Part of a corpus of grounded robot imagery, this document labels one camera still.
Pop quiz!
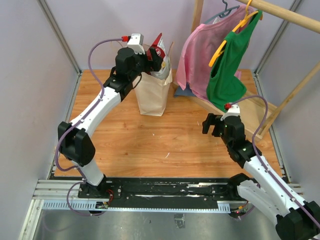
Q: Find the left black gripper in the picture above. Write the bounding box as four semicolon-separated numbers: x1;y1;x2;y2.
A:
129;47;163;81

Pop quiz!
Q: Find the red white chips bag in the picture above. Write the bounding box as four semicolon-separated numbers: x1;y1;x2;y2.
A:
146;33;171;80

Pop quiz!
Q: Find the brown paper bag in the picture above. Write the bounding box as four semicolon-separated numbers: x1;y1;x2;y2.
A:
111;39;175;117

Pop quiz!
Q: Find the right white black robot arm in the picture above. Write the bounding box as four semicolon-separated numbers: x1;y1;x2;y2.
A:
202;113;320;240

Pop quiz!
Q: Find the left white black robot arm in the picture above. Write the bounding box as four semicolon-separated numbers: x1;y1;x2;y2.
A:
57;46;164;198

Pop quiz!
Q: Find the green tank top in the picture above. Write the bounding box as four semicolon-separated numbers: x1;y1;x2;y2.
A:
206;10;263;112

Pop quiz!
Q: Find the blue cloth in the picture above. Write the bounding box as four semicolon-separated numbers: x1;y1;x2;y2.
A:
173;83;196;98

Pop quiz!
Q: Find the wooden clothes rack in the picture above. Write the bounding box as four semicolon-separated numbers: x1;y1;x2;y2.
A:
172;0;320;143

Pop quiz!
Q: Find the pink t-shirt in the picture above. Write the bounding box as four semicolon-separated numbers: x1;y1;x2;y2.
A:
176;5;255;102

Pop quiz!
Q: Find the yellow hanger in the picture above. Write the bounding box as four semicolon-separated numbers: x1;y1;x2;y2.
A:
208;0;260;67

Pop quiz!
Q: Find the grey blue hanger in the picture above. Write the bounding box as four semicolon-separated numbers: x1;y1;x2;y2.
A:
204;0;240;25

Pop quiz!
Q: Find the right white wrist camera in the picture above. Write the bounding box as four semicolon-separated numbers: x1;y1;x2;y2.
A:
220;103;240;121

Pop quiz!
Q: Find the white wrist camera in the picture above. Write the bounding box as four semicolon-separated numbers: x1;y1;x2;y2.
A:
127;33;146;55
220;103;240;121

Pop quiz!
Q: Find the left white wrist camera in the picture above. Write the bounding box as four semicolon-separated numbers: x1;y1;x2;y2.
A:
127;33;146;55

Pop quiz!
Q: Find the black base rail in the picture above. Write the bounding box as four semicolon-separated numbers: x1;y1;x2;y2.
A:
78;177;250;215

